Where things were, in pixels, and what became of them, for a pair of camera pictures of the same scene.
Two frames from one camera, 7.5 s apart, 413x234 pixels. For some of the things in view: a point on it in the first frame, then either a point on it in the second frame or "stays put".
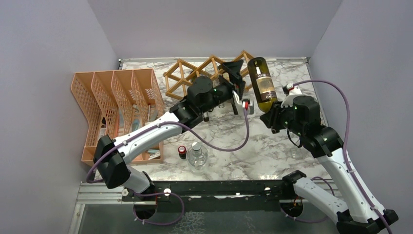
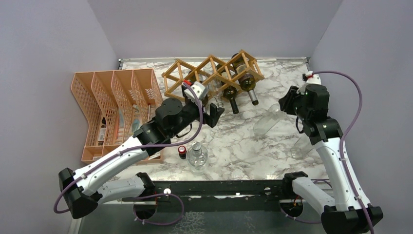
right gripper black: (271, 119) to (286, 102)
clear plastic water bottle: (197, 159) stays put
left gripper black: (236, 83) to (215, 113)
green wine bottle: (262, 83) to (246, 81)
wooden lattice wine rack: (177, 77) stays put
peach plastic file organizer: (115, 102) stays put
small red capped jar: (182, 151) stays put
